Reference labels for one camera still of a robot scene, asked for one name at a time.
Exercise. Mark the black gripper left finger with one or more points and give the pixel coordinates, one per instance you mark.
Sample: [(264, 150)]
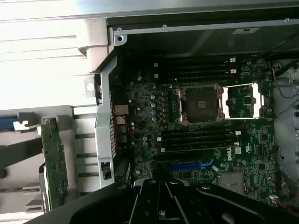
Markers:
[(144, 203)]

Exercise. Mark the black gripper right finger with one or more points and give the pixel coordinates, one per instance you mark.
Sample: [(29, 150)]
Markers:
[(210, 205)]

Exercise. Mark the silver chipset heatsink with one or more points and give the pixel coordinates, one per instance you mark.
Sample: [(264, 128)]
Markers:
[(231, 179)]

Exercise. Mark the blue expansion slot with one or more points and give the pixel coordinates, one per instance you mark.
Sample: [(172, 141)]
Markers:
[(187, 166)]

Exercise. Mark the black RAM slot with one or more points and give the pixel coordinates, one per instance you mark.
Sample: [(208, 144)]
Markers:
[(198, 143), (198, 131), (198, 137), (198, 61), (198, 79), (198, 73), (198, 67)]

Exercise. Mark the silver port block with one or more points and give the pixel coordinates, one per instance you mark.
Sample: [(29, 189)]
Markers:
[(121, 121)]

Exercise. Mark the open black PC case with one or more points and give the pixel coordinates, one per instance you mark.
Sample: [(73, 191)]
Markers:
[(105, 116)]

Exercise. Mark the silver ethernet port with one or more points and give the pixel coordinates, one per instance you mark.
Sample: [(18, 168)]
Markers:
[(121, 109)]

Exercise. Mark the CPU socket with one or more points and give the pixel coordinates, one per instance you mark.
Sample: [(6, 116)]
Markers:
[(201, 103)]

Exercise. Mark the green motherboard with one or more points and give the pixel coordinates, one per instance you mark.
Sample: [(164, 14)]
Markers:
[(144, 98)]

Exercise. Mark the metal socket cover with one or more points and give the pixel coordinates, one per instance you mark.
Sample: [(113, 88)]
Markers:
[(257, 102)]

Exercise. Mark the grey parts rack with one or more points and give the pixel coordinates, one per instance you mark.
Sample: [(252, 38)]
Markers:
[(65, 112)]

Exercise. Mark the green RAM stick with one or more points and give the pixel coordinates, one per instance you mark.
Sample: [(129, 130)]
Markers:
[(18, 189)]

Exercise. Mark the hard disk with blue frame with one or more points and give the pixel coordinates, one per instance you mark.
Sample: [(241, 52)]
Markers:
[(7, 122)]

